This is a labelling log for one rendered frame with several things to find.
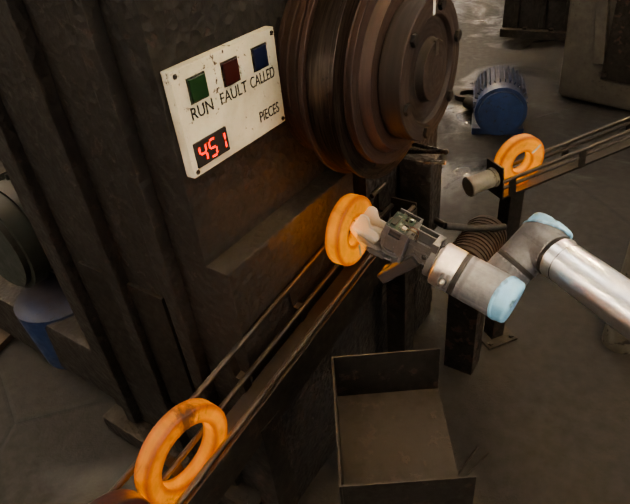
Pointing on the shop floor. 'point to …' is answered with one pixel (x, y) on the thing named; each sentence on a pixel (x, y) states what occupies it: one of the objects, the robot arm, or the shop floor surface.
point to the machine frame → (168, 211)
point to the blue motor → (499, 102)
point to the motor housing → (461, 334)
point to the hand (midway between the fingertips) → (350, 222)
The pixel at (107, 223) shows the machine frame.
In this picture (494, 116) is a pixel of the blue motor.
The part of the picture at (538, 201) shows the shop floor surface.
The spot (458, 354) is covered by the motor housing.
